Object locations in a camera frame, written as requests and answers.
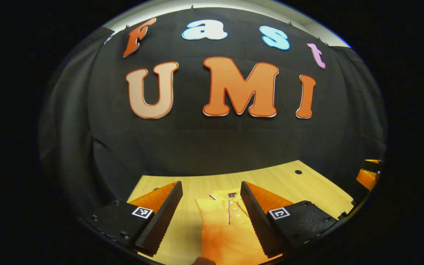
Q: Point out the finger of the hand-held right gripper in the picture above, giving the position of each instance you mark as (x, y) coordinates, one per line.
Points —
(367, 178)
(373, 161)

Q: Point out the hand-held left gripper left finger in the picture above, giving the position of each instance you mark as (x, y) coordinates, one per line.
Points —
(160, 222)

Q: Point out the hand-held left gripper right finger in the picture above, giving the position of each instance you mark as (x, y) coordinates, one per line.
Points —
(260, 223)

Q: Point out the orange T-shirt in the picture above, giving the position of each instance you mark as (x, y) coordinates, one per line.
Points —
(223, 228)

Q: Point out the black backdrop cloth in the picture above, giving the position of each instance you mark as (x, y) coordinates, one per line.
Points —
(197, 143)

